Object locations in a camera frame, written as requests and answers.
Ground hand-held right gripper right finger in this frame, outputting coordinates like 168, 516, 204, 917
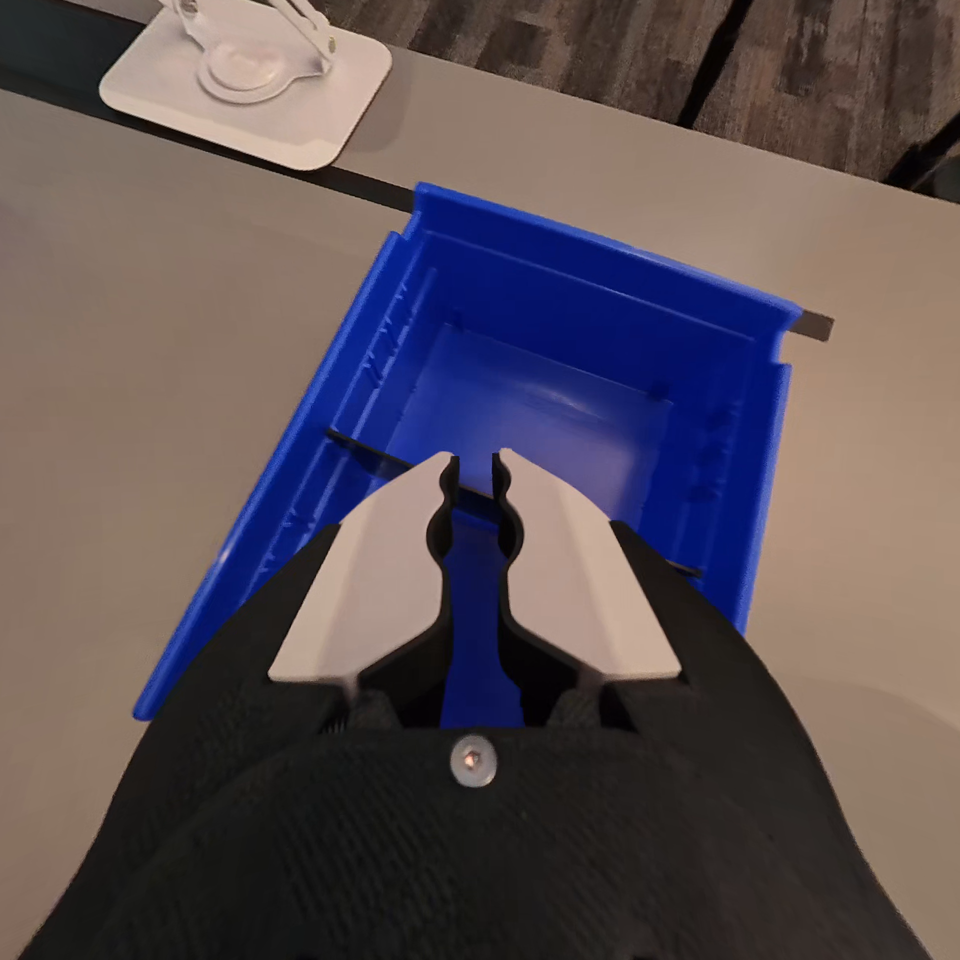
491, 448, 684, 725

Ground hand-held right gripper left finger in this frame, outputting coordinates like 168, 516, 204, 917
267, 451, 460, 725

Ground blue plastic bin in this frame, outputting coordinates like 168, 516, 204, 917
133, 182, 802, 725

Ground white document stand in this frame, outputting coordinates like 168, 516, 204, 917
99, 0, 395, 172

